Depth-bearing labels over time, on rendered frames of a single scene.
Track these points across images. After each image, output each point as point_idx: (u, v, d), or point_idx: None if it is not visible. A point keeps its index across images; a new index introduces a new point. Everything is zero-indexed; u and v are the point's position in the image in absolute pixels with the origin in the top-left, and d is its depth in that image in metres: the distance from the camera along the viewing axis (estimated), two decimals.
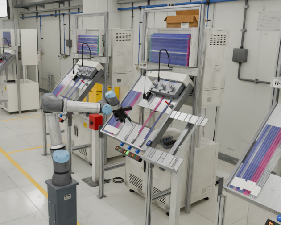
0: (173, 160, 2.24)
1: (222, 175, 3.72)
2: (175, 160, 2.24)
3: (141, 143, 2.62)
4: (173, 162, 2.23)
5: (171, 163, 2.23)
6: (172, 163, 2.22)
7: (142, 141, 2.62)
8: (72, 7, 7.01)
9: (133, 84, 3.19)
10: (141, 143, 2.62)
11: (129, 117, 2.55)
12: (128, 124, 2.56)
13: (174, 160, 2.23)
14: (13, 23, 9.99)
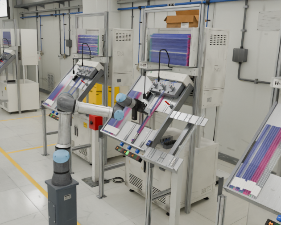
0: (173, 160, 2.24)
1: (222, 175, 3.72)
2: (175, 160, 2.24)
3: (134, 136, 2.55)
4: (173, 162, 2.23)
5: (171, 163, 2.23)
6: (172, 163, 2.22)
7: (134, 134, 2.56)
8: (72, 7, 7.01)
9: (133, 84, 3.19)
10: (134, 136, 2.55)
11: None
12: (145, 109, 2.60)
13: (174, 160, 2.23)
14: (13, 23, 9.99)
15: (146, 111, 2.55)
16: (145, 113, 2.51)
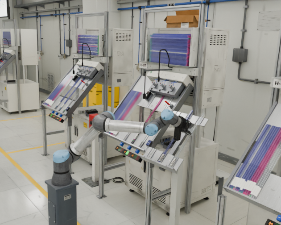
0: (173, 160, 2.24)
1: (222, 175, 3.72)
2: (175, 160, 2.24)
3: (160, 158, 2.31)
4: (173, 162, 2.23)
5: (171, 163, 2.23)
6: (172, 163, 2.22)
7: (161, 156, 2.31)
8: (72, 7, 7.01)
9: (133, 84, 3.19)
10: (160, 158, 2.31)
11: None
12: None
13: (174, 160, 2.23)
14: (13, 23, 9.99)
15: (189, 130, 2.26)
16: (189, 132, 2.22)
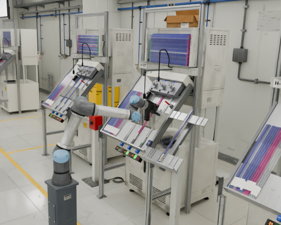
0: (144, 137, 2.63)
1: (222, 175, 3.72)
2: (146, 138, 2.63)
3: (160, 158, 2.31)
4: (145, 139, 2.63)
5: (143, 140, 2.63)
6: (144, 140, 2.62)
7: (161, 156, 2.31)
8: (72, 7, 7.01)
9: (133, 84, 3.19)
10: (160, 158, 2.31)
11: None
12: (156, 110, 2.69)
13: (146, 138, 2.63)
14: (13, 23, 9.99)
15: (158, 112, 2.64)
16: (157, 114, 2.60)
